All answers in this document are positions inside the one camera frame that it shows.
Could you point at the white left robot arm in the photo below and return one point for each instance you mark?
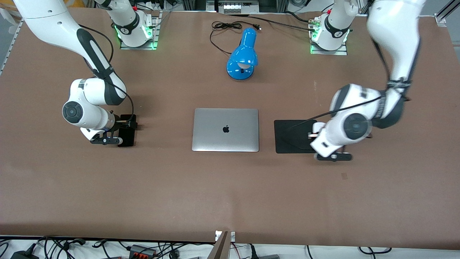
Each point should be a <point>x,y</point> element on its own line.
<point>391,25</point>

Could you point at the blue desk lamp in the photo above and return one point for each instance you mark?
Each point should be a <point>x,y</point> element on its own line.
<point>244,50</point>

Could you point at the white power strip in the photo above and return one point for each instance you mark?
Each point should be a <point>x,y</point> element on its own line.
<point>232,8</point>

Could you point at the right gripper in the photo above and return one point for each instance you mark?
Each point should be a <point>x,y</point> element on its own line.
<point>126,126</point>

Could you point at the grey camera stand post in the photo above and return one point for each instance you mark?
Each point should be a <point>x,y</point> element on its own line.
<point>222,248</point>

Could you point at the black power adapter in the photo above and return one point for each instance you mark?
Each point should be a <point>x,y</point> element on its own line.
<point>23,255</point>

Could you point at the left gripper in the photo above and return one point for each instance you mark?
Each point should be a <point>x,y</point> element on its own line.
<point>304,136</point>

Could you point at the aluminium frame profile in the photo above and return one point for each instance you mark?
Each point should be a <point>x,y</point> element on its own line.
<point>449,9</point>

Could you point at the yellow object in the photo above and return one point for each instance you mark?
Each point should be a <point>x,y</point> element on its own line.
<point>81,3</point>

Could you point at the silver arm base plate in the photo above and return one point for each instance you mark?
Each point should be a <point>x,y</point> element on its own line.
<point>329,52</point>
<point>138,47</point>

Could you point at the black smartphone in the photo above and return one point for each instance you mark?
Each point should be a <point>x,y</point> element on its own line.
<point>126,138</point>

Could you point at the white stand bracket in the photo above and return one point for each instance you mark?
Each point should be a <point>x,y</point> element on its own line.
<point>233,236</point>

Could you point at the white perforated edge rail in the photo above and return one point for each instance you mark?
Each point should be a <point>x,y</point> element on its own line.
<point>10,43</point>

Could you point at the black box orange terminals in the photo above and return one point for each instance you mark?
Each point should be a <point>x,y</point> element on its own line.
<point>142,251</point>

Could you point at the silver closed laptop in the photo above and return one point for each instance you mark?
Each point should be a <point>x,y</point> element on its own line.
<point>215,133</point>

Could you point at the black plug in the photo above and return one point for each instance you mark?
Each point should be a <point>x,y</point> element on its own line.
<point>253,251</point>

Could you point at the silver table corner bracket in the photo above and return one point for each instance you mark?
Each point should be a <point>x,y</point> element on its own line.
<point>440,18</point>

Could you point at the black mouse pad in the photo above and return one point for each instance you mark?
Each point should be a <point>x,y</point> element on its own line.
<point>287,140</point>

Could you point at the white computer mouse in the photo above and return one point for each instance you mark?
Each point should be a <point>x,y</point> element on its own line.
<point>318,127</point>

